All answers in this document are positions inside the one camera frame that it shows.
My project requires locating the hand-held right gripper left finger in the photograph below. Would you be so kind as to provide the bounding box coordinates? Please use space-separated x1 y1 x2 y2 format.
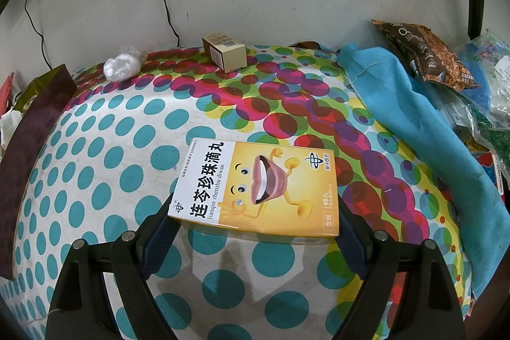
47 192 183 340

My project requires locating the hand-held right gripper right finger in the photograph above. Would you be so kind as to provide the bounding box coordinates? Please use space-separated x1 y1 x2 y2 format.
330 196 468 340

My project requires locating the yellow cartoon medicine box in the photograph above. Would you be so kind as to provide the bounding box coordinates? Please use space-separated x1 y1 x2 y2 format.
167 136 340 244

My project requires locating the polka-dot tablecloth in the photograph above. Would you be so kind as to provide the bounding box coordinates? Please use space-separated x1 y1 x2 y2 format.
0 42 481 340

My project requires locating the blue cloth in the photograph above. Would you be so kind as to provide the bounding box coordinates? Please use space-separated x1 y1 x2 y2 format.
337 42 499 300

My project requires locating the green and maroon tin box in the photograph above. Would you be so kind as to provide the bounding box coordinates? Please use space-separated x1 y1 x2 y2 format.
0 64 79 282

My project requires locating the crumpled clear plastic bag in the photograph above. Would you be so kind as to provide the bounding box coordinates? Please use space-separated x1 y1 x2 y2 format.
103 48 146 82

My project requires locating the white cloth in tin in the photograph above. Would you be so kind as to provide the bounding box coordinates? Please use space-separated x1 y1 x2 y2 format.
0 110 21 150

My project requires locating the small brown carton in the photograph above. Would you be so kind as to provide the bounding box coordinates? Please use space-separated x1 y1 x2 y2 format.
201 31 248 74

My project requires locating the brown snack bag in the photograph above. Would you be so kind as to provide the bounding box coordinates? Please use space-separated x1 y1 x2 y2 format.
370 18 480 92

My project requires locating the red packet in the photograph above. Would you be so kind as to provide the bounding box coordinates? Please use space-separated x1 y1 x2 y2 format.
0 72 17 114

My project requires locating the black power cable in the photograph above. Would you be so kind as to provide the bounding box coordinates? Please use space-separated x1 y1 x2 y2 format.
158 0 181 47

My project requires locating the black hanging cable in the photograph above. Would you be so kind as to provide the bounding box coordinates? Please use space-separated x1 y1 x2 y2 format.
24 0 52 70

